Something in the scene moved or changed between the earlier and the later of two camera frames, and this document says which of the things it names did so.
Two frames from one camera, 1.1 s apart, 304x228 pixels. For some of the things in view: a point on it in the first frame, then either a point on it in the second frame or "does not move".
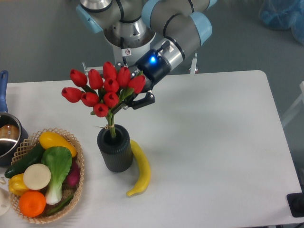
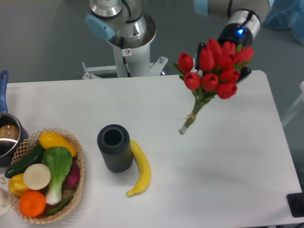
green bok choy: [59, 160] does not move
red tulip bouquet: [104, 94] -> [218, 73]
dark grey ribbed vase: [117, 152] does not move
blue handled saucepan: [13, 134] does not move
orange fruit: [32, 204] does not move
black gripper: [153, 67] -> [236, 33]
